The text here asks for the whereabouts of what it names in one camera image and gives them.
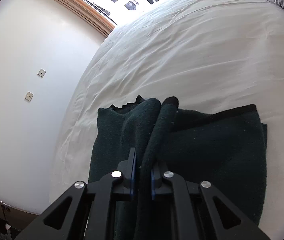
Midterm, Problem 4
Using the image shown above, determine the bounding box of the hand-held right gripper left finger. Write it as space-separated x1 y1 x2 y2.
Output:
15 147 136 240

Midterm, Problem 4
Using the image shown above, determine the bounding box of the beige curtain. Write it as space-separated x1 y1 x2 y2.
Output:
41 0 119 37

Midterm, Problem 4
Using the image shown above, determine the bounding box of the white sheeted bed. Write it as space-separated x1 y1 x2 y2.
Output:
48 0 284 240

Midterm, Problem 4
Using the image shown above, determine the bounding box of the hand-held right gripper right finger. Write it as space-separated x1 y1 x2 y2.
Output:
150 161 270 240

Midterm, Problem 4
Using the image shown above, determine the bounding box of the dark green sweater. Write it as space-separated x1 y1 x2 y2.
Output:
88 95 268 240

